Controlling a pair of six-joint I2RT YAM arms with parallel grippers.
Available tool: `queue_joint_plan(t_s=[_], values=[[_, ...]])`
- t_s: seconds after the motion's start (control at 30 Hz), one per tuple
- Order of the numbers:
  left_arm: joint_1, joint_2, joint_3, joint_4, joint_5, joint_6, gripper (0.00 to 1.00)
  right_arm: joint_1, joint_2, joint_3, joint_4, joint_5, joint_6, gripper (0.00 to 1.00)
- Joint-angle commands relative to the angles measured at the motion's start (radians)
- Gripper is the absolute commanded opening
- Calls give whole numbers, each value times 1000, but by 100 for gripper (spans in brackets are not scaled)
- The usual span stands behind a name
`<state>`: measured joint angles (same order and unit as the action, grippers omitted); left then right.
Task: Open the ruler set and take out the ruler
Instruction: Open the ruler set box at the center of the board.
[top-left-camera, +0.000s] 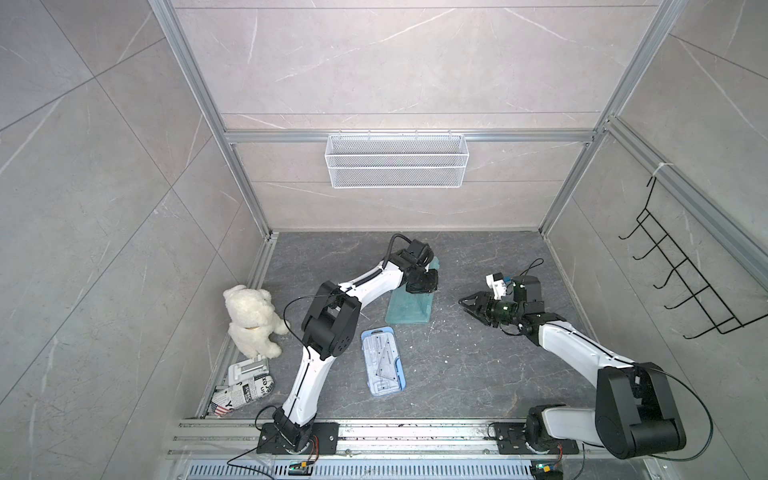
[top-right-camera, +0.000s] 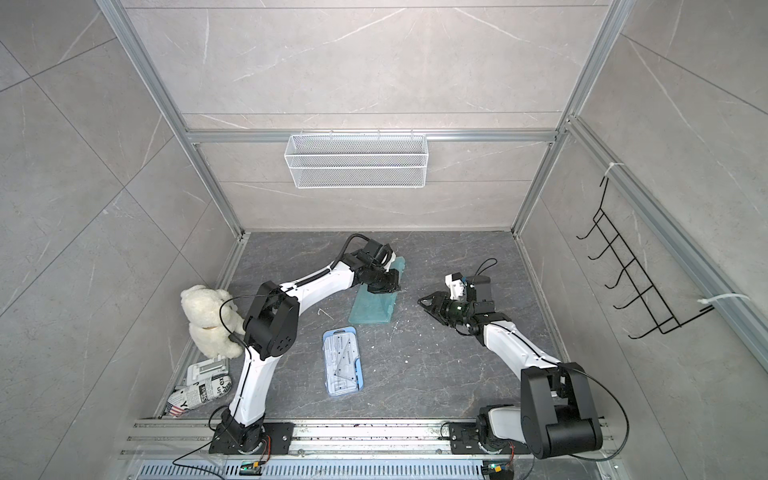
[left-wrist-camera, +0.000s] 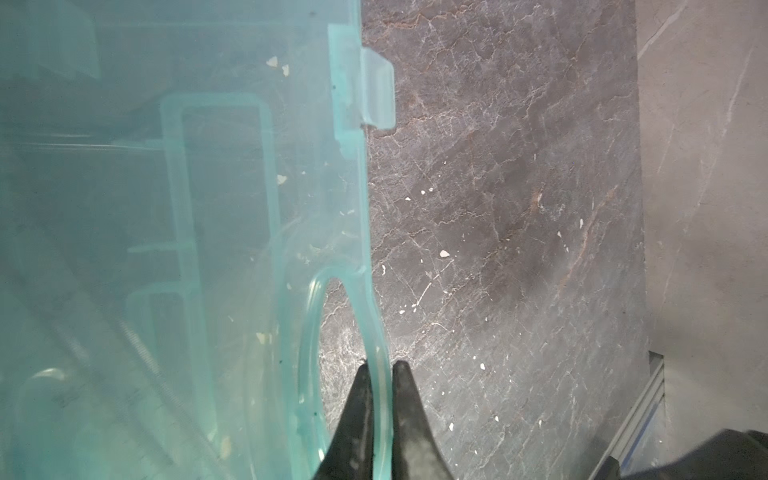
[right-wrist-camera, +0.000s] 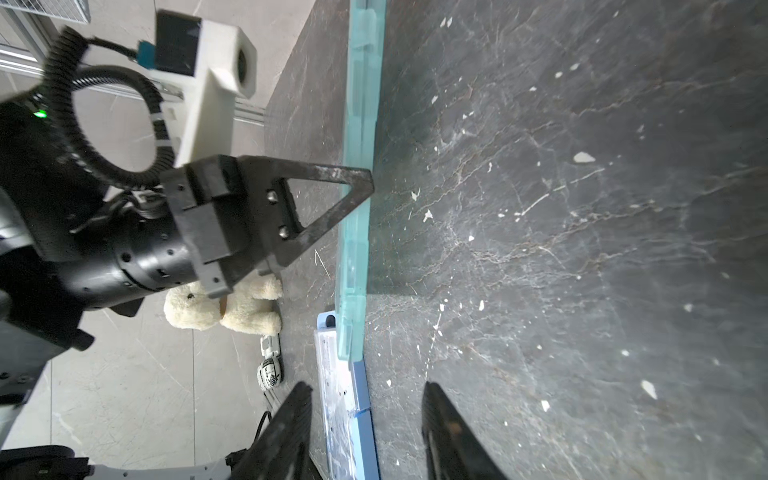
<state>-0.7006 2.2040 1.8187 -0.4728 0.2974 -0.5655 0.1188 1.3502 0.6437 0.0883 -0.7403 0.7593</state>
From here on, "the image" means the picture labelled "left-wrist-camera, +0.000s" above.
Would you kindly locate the green transparent ruler set case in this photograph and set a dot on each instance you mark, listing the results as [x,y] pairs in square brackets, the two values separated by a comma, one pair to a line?
[180,183]

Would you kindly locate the aluminium front rail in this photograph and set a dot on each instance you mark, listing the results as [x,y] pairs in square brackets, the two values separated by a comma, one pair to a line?
[640,441]

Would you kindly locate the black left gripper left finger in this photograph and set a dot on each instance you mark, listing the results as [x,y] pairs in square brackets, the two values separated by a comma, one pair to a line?
[350,454]

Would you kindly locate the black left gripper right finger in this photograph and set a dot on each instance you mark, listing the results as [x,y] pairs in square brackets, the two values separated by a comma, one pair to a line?
[415,454]

